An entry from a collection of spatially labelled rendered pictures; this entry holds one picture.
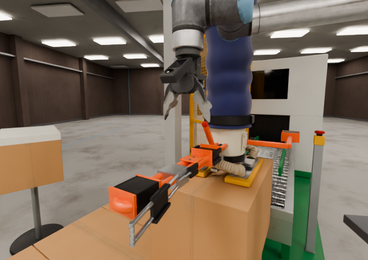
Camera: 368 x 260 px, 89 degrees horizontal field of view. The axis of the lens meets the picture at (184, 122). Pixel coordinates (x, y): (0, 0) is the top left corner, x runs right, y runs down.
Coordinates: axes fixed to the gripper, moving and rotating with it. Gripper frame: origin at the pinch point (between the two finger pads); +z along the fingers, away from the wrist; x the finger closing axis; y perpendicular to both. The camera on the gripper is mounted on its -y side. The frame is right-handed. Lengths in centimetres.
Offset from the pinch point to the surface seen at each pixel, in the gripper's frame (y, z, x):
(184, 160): 3.1, 12.5, 1.6
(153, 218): -21.5, 15.3, -6.6
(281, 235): 76, 77, -23
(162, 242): 10, 52, 16
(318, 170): 133, 50, -45
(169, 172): -8.2, 12.3, -0.6
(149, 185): -17.7, 11.5, -2.2
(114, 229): 18, 67, 58
